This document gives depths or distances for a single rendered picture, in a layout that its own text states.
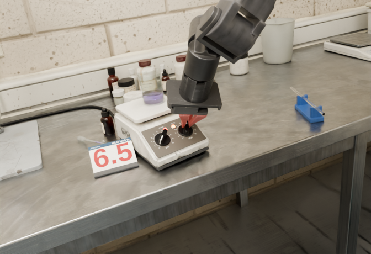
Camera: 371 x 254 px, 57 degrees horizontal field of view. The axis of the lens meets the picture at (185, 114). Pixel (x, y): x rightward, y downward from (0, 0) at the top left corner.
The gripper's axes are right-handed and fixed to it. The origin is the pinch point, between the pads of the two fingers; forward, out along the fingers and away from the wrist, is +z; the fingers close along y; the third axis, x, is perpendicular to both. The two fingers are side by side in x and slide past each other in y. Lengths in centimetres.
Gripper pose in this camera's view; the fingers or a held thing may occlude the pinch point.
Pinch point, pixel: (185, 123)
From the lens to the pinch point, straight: 72.1
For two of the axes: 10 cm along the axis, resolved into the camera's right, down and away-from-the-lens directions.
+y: -9.8, -0.3, -1.9
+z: -1.6, 6.6, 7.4
